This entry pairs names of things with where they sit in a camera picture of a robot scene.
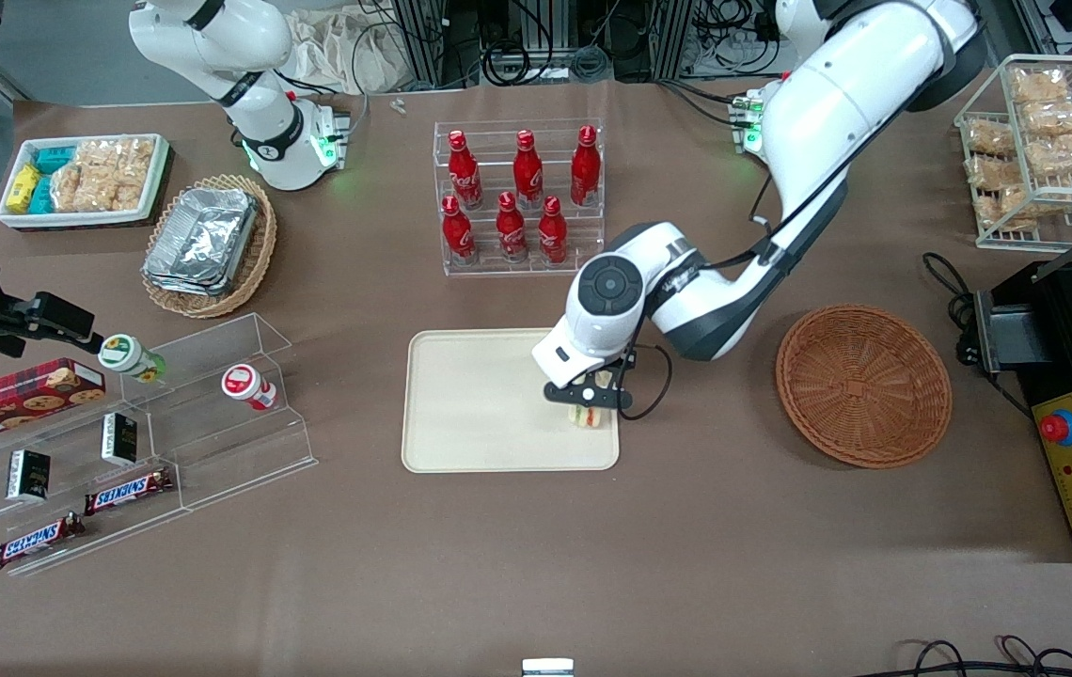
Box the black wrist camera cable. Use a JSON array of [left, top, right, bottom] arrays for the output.
[[619, 174, 852, 421]]

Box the aluminium foil container stack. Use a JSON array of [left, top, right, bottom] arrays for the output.
[[142, 187, 260, 298]]

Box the black food warmer appliance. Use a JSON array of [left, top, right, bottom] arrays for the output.
[[973, 259, 1072, 563]]

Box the aluminium frame post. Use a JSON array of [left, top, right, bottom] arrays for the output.
[[391, 0, 449, 91]]

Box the white plastic bag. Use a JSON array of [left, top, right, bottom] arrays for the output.
[[287, 5, 416, 96]]

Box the red cola bottle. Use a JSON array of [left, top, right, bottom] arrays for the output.
[[570, 125, 603, 209], [447, 130, 485, 211], [496, 192, 530, 264], [512, 130, 545, 211], [441, 195, 479, 266], [538, 196, 570, 266]]

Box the green-lidded yogurt bottle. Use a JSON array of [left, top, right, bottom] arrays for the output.
[[98, 333, 166, 385]]

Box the black arm base cable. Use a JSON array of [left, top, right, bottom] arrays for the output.
[[656, 79, 746, 130]]

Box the wrapped rice cracker pack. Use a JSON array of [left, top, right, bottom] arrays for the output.
[[1011, 68, 1071, 103], [1025, 132, 1072, 179], [1020, 101, 1072, 135], [966, 119, 1017, 158], [978, 186, 1054, 232], [87, 169, 148, 213], [50, 162, 90, 213], [966, 155, 1022, 190], [75, 138, 154, 172]]

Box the white rectangular snack bin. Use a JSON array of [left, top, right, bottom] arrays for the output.
[[0, 133, 171, 230]]

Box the clear acrylic bottle rack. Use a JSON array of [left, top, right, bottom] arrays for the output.
[[432, 118, 608, 277]]

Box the round brown wicker basket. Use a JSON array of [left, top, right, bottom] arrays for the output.
[[776, 304, 954, 469]]

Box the oval light wicker basket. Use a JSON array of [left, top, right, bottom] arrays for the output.
[[140, 174, 278, 320]]

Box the Snickers chocolate bar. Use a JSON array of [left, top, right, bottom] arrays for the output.
[[0, 512, 87, 573], [84, 467, 176, 517]]

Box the red-lidded yogurt bottle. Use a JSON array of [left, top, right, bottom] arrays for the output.
[[220, 363, 279, 413]]

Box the red cookie box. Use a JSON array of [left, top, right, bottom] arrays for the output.
[[0, 357, 108, 449]]

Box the small black box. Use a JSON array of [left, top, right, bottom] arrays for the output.
[[101, 412, 139, 467], [7, 449, 53, 503]]

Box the yellow snack pack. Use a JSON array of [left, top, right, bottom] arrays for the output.
[[7, 164, 42, 213]]

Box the beige plastic serving tray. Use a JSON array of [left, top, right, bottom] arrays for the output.
[[402, 328, 622, 473]]

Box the black box with steel plate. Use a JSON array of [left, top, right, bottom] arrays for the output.
[[973, 289, 1050, 375]]

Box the clear acrylic step shelf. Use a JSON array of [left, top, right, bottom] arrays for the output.
[[0, 312, 320, 577]]

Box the triangle sandwich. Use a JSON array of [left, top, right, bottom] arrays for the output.
[[568, 370, 618, 430]]

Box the black floor cable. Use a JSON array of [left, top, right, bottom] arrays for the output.
[[875, 635, 1072, 677]]

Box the black appliance power cable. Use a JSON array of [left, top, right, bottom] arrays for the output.
[[922, 252, 1032, 417]]

